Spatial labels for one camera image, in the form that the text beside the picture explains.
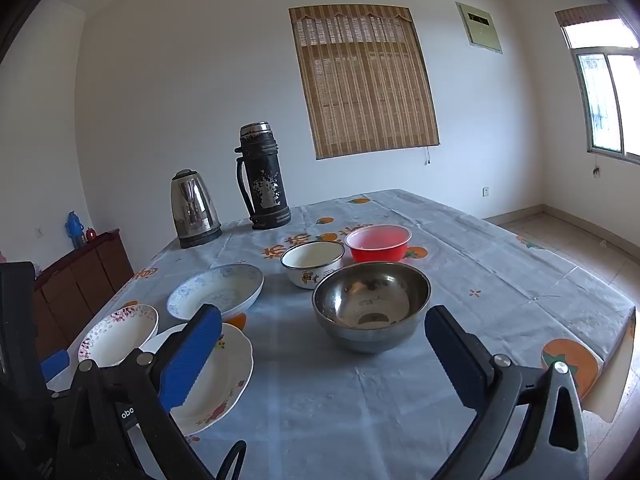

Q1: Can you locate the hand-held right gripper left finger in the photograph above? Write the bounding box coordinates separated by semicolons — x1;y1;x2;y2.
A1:
50;304;223;480

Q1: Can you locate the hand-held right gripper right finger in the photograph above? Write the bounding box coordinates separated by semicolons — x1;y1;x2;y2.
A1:
424;305;592;480

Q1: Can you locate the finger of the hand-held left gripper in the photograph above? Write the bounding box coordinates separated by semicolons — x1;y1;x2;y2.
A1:
40;350;71;384

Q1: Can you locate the white plate with red flowers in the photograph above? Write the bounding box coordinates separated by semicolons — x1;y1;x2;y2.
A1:
140;322;254;437

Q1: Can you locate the pink floral white bowl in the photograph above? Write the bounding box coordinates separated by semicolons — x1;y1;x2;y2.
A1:
77;304;160;367

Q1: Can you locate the blue patterned white plate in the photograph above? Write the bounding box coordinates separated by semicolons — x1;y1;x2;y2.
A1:
166;263;265;322

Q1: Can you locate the stainless steel bowl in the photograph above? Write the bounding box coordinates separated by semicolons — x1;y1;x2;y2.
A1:
312;261;432;354

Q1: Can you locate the red plastic bowl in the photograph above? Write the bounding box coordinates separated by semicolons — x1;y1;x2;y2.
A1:
344;225;412;264

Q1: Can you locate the white enamel bowl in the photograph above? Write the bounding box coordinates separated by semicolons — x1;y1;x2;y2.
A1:
280;241;347;290

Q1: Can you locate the brown wooden cabinet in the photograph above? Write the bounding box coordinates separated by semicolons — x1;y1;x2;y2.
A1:
30;228;135;361

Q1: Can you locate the pale blue orange-print tablecloth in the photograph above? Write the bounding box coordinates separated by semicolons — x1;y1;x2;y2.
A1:
45;189;637;480

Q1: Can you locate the blue thermos bottle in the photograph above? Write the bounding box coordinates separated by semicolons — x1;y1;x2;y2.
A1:
65;210;86;250

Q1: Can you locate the stainless steel electric kettle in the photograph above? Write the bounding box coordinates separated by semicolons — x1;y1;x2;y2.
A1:
170;169;223;250

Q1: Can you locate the worn black thermos flask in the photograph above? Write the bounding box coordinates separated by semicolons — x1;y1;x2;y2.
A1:
234;121;292;231

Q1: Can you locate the bamboo window blind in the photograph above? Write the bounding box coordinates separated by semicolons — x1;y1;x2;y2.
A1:
288;5;441;161

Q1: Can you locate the short bamboo window valance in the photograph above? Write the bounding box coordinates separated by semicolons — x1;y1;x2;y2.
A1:
554;4;626;28

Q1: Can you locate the black cable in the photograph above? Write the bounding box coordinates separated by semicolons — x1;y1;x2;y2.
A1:
215;440;248;480

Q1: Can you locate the window with metal frame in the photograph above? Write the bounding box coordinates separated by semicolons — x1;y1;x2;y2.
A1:
562;20;640;166

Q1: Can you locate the green wall panel box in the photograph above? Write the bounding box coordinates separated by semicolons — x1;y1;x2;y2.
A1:
456;1;503;54

